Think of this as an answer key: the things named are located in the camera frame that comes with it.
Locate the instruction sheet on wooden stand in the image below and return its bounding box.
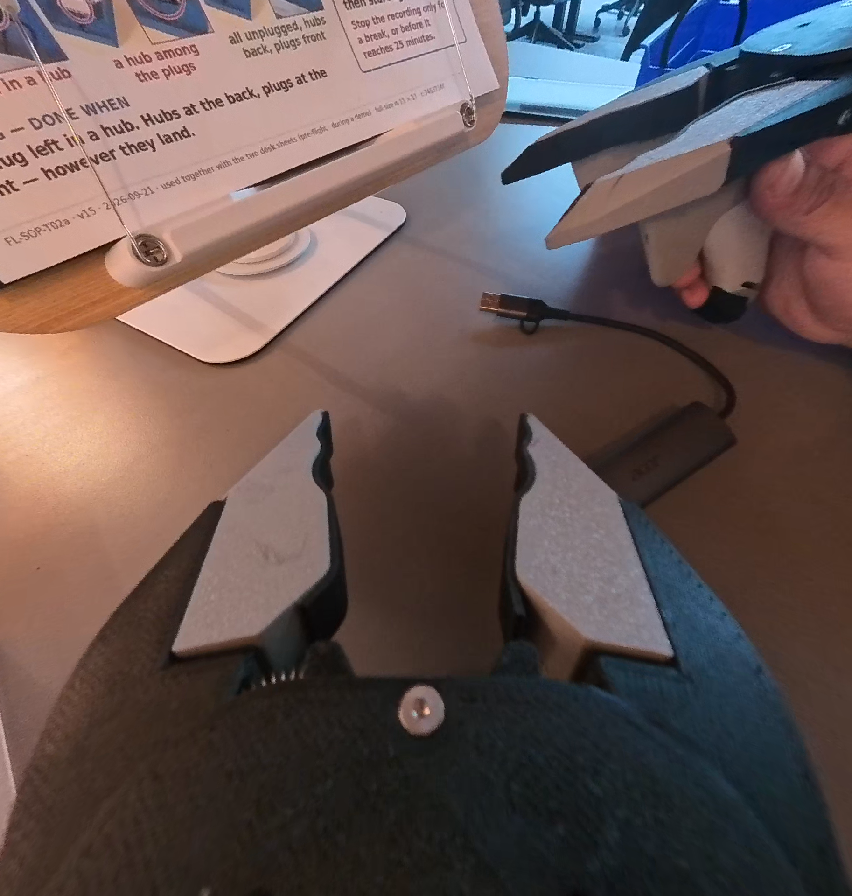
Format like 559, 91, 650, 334
0, 0, 509, 336

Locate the black office chair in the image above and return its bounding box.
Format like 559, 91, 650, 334
506, 0, 588, 51

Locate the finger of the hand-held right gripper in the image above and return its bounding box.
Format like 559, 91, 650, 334
545, 77, 847, 251
502, 66, 710, 184

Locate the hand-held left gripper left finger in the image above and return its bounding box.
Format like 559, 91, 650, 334
170, 409, 348, 660

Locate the blue plastic bin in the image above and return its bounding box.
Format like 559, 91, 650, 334
636, 0, 749, 71

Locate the printed instruction sheet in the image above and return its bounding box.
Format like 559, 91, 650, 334
0, 0, 500, 281

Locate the grey acer USB hub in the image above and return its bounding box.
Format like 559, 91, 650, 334
478, 290, 738, 421

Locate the person's right hand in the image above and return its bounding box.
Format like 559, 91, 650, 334
678, 133, 852, 345

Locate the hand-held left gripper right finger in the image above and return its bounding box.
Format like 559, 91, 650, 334
503, 413, 677, 683

